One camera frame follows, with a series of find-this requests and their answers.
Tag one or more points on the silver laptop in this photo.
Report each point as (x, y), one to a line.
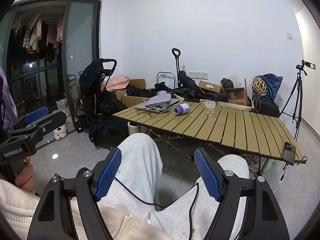
(172, 102)

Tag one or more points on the black smartphone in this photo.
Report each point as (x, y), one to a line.
(289, 153)

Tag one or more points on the cream fleece jacket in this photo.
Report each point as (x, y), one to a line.
(117, 225)

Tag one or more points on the black stroller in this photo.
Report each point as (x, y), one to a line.
(96, 100)

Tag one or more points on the pink cloth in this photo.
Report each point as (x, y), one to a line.
(117, 82)

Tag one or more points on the sliding glass door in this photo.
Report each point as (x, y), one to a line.
(80, 55)

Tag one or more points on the lilac soft pouch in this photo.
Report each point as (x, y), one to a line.
(158, 98)

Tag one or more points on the wicker ball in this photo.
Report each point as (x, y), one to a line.
(259, 85)

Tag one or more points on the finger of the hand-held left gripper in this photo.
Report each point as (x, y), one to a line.
(36, 113)
(51, 121)

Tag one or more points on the white bag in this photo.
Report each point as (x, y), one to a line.
(61, 104)

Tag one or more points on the grey furry item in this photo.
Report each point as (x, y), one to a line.
(227, 83)

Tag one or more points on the lilac cloth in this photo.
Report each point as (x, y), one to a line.
(8, 97)

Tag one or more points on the white paper roll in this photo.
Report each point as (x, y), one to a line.
(132, 128)

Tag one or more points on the cardboard box with pink label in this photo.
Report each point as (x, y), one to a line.
(236, 96)

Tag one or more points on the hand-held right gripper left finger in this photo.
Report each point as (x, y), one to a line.
(108, 177)

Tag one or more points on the white plush toy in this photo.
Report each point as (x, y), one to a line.
(60, 132)

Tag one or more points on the person's left forearm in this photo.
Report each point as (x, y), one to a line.
(15, 200)

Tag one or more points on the black bag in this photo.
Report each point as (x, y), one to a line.
(267, 107)

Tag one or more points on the black tripod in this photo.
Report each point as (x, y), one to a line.
(296, 97)

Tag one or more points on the person's left hand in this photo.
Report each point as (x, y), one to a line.
(26, 177)

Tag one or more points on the grey metal frame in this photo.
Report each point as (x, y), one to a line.
(165, 77)

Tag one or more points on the grey sweatpants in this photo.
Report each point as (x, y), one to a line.
(140, 160)

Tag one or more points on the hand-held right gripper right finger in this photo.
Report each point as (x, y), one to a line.
(207, 177)

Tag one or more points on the white wall socket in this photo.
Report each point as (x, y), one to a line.
(198, 74)

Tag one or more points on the pile of black clothes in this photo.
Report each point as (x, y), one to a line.
(190, 90)

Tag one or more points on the clear glass cup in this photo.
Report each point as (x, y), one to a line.
(210, 110)

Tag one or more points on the purple bottle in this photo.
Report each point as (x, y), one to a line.
(182, 108)

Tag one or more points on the row of hanging clothes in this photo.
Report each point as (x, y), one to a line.
(37, 35)

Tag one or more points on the tan slatted folding table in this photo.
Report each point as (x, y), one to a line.
(237, 130)

